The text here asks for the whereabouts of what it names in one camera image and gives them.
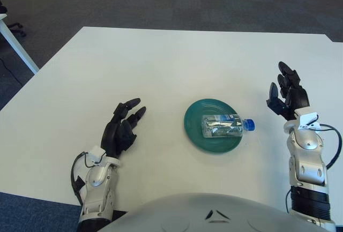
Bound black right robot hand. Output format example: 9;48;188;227
266;61;311;122

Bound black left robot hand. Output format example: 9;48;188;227
100;98;147;160

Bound clear bottle with blue cap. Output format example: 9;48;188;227
201;113;255;138

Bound teal round plate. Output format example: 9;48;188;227
183;98;243;154

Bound white right wrist connector box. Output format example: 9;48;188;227
294;111;321;130

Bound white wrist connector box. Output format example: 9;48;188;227
294;111;321;130
85;147;107;166

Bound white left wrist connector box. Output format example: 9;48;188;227
85;147;107;166

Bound grey robot torso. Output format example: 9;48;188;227
101;193;333;232

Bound black chair base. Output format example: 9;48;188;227
6;22;27;37

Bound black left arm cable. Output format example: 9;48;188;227
70;151;91;206

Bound thin black floor cable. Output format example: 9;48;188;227
0;57;24;85

